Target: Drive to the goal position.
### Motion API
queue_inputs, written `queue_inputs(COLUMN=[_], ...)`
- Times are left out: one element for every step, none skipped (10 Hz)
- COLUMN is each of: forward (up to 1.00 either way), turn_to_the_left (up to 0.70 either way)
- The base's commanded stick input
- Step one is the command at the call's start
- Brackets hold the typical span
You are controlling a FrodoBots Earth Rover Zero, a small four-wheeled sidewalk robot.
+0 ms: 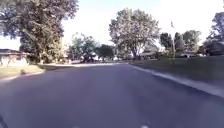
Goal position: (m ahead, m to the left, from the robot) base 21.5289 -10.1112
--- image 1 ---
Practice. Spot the distant group of trees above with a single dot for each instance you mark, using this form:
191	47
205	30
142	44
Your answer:
86	48

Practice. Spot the grey asphalt road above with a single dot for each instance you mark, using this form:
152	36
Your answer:
100	96

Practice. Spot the round pale green tree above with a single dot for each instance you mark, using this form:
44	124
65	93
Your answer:
133	31

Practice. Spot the low distant house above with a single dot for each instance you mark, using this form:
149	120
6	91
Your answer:
150	54
188	54

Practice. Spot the dark green tree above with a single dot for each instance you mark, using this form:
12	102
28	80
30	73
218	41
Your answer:
191	40
166	40
179	41

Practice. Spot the flagpole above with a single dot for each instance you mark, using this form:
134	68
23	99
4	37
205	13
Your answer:
173	40

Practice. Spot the shaded grass lawn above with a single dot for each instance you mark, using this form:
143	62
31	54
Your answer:
186	68

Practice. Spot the pale concrete kerb strip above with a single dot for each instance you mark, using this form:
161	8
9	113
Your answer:
186	81

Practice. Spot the huge leafy tree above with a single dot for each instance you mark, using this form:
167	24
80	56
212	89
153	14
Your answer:
40	26

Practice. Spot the sunlit grass verge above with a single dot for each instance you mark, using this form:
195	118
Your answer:
16	71

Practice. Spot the low house with dark roof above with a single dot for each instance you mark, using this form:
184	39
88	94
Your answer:
11	58

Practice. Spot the tall tree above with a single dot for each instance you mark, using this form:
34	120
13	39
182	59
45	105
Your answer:
218	26

